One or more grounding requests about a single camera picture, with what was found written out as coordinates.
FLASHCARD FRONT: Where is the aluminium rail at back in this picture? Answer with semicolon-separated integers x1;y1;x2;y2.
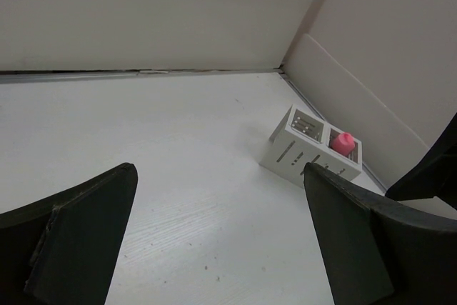
1;68;283;84

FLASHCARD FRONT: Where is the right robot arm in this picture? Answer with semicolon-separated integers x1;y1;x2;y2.
386;117;457;208

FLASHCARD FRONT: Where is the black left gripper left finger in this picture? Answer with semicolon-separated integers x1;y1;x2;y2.
1;163;138;304

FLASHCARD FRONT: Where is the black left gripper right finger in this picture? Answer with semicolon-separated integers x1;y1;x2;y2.
303;163;456;304

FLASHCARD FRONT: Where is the white slotted desk organizer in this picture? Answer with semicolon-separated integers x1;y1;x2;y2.
259;105;362;187

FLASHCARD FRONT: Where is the pink capped small bottle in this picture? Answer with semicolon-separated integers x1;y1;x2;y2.
330;132;356;156

